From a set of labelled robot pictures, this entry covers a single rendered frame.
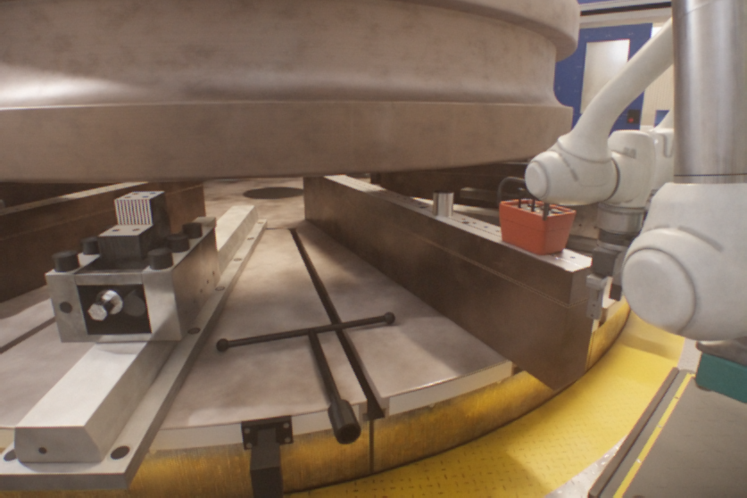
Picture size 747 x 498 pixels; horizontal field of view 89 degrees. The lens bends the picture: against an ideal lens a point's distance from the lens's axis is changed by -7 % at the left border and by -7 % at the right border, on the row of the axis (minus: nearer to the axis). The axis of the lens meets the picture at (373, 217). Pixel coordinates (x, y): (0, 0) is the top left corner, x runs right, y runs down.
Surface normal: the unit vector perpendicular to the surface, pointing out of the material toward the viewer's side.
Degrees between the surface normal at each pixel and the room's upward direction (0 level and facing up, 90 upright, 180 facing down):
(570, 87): 90
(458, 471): 0
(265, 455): 0
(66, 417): 0
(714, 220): 65
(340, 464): 90
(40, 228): 90
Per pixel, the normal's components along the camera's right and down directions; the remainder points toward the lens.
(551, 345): -0.88, 0.12
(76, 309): 0.10, 0.26
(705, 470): 0.00, -0.97
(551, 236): 0.43, 0.34
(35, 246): 0.96, 0.07
